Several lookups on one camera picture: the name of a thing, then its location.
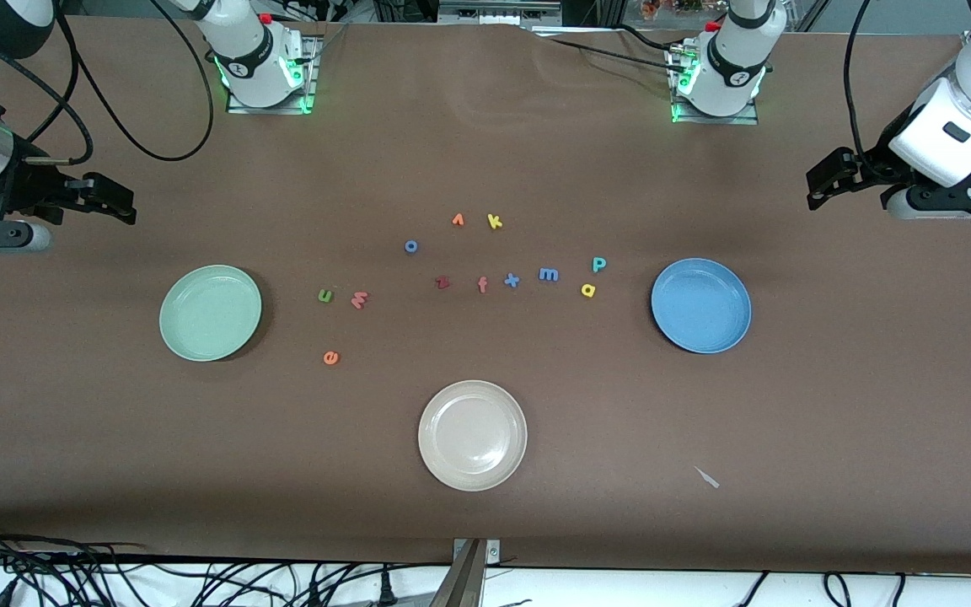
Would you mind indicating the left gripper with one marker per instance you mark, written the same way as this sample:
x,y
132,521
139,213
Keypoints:
x,y
871,163

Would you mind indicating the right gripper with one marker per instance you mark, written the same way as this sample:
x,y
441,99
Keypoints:
x,y
29,181

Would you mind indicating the salmon red letter w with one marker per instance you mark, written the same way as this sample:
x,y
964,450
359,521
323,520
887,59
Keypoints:
x,y
359,300

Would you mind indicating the orange letter e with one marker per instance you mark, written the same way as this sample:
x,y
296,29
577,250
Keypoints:
x,y
330,361

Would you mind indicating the blue letter m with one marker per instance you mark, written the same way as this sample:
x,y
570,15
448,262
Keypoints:
x,y
549,271

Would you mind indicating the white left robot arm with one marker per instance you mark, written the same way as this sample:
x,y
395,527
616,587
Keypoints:
x,y
734,67

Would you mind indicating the green plate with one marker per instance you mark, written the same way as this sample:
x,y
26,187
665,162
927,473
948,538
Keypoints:
x,y
210,314

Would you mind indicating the blue plate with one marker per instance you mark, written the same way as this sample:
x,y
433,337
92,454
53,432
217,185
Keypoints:
x,y
701,305

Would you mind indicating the orange decorative item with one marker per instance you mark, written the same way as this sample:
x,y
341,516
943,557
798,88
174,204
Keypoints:
x,y
662,8

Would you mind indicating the brown table cover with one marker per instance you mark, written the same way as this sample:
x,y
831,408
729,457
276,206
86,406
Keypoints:
x,y
115,472

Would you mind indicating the white paper scrap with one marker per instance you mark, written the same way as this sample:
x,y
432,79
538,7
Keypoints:
x,y
709,479

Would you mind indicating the blue letter x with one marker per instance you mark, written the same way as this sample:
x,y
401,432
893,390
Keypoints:
x,y
512,280

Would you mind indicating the grey metal box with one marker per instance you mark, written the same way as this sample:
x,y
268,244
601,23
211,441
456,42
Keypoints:
x,y
494,10

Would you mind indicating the beige plate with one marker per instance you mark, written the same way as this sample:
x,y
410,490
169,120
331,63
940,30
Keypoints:
x,y
473,436

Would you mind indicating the grey metal beam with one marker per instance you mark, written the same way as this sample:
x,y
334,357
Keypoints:
x,y
460,586

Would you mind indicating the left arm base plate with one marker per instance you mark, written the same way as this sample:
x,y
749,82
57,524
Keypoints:
x,y
748,119

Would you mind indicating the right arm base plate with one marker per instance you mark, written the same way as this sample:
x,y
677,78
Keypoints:
x,y
309,93

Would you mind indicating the silver metal bracket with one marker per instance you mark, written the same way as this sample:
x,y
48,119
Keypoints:
x,y
492,552

